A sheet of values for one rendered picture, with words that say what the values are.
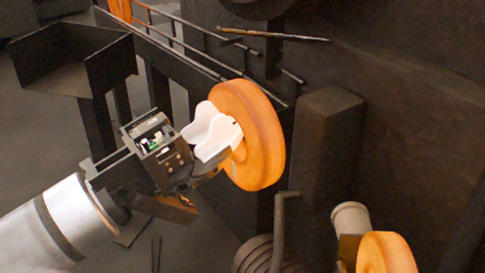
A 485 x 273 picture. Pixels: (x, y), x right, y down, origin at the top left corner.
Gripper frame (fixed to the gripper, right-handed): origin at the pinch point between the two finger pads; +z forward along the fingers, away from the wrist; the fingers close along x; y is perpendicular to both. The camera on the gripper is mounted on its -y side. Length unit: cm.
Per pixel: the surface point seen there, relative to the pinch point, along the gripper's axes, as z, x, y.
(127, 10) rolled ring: 14, 109, -25
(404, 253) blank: 4.2, -23.6, -7.4
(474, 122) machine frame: 25.4, -17.1, -7.0
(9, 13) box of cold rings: -27, 263, -55
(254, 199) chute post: 4.4, 18.4, -41.1
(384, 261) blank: 1.9, -22.9, -7.2
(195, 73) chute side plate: 11, 46, -21
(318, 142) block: 12.5, 0.7, -14.0
